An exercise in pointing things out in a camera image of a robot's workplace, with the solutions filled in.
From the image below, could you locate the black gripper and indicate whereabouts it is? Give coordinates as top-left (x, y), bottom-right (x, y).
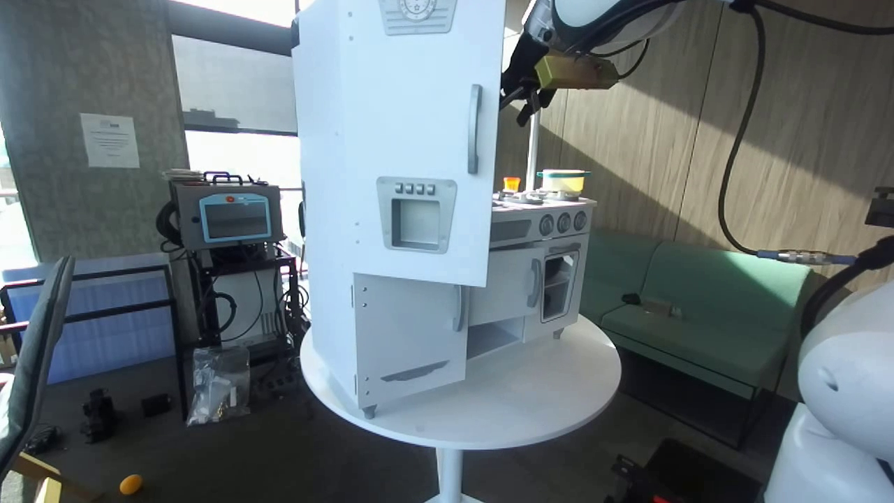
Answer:
top-left (501, 32), bottom-right (550, 125)

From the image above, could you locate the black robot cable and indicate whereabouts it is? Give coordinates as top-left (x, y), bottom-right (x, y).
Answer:
top-left (712, 0), bottom-right (894, 264)

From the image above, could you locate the white round table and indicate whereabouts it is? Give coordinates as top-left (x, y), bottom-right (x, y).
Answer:
top-left (298, 316), bottom-right (622, 503)

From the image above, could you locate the green bench sofa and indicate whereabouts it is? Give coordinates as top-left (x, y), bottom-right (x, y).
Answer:
top-left (582, 231), bottom-right (815, 400)

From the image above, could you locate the orange small cup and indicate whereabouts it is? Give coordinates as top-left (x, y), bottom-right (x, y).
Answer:
top-left (504, 176), bottom-right (522, 192)

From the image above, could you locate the paper notice on wall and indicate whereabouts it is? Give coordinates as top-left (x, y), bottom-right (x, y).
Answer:
top-left (77, 112), bottom-right (140, 168)

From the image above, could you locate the grey machine with screen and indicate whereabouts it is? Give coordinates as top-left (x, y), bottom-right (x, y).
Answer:
top-left (171, 179), bottom-right (281, 252)

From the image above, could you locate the yellow ball on floor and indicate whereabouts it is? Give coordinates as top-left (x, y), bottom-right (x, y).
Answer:
top-left (117, 473), bottom-right (146, 496)

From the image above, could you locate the white faucet pole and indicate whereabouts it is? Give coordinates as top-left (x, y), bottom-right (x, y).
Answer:
top-left (524, 112), bottom-right (540, 192)

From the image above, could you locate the white toy kitchen cabinet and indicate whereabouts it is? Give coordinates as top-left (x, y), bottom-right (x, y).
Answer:
top-left (294, 0), bottom-right (592, 414)

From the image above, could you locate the clear plastic bag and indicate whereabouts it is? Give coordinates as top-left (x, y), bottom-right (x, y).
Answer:
top-left (186, 347), bottom-right (252, 425)

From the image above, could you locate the green white pot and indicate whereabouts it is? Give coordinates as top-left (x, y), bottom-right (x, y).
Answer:
top-left (540, 168), bottom-right (587, 196)

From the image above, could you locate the black equipment rack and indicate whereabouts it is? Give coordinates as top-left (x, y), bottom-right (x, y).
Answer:
top-left (171, 245), bottom-right (307, 419)

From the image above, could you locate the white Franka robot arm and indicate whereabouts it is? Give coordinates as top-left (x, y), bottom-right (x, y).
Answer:
top-left (504, 0), bottom-right (894, 503)

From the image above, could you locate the white oven door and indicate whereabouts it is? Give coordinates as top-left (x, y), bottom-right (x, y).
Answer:
top-left (543, 243), bottom-right (582, 322)

